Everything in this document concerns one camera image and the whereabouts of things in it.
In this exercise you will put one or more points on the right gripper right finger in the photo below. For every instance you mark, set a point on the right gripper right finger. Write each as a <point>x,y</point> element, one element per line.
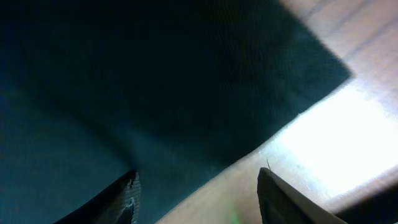
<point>280,203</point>

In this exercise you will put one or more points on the black long pants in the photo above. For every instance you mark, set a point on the black long pants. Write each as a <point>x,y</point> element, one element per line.
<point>176,90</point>

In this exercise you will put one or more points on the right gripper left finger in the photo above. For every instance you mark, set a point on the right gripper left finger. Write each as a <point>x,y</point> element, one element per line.
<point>116,204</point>

